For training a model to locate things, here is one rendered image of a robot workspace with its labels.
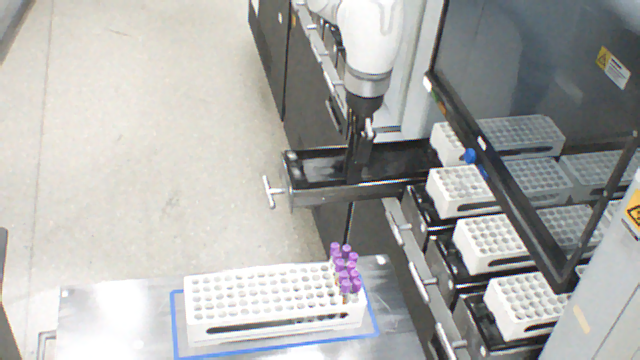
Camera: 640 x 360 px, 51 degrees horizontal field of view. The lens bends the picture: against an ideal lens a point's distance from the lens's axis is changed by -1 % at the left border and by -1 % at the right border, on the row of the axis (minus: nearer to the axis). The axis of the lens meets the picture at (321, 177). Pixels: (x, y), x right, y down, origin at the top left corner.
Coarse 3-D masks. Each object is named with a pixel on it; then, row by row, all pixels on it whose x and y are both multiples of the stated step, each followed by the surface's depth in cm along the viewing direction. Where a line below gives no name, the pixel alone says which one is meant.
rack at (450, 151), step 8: (440, 128) 156; (448, 128) 156; (432, 136) 158; (440, 136) 154; (448, 136) 155; (456, 136) 155; (432, 144) 158; (440, 144) 154; (448, 144) 151; (456, 144) 152; (440, 152) 154; (448, 152) 151; (456, 152) 151; (448, 160) 152; (456, 160) 152; (464, 160) 153
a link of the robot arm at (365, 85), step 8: (352, 72) 127; (360, 72) 126; (344, 80) 131; (352, 80) 128; (360, 80) 127; (368, 80) 127; (376, 80) 127; (384, 80) 128; (352, 88) 129; (360, 88) 128; (368, 88) 128; (376, 88) 128; (384, 88) 129; (368, 96) 129; (376, 96) 129
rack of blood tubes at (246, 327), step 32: (192, 288) 113; (224, 288) 114; (256, 288) 114; (288, 288) 115; (320, 288) 120; (192, 320) 108; (224, 320) 109; (256, 320) 110; (288, 320) 117; (320, 320) 117; (352, 320) 116
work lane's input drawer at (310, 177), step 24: (384, 144) 158; (408, 144) 160; (288, 168) 149; (312, 168) 151; (336, 168) 151; (384, 168) 153; (408, 168) 154; (432, 168) 154; (288, 192) 149; (312, 192) 145; (336, 192) 147; (360, 192) 149; (384, 192) 151
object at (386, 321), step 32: (384, 256) 131; (64, 288) 118; (96, 288) 119; (128, 288) 119; (160, 288) 120; (384, 288) 125; (64, 320) 113; (96, 320) 114; (128, 320) 114; (160, 320) 115; (384, 320) 119; (64, 352) 109; (96, 352) 109; (128, 352) 110; (160, 352) 110; (192, 352) 111; (224, 352) 111; (256, 352) 112; (288, 352) 113; (320, 352) 113; (352, 352) 114; (384, 352) 114; (416, 352) 115
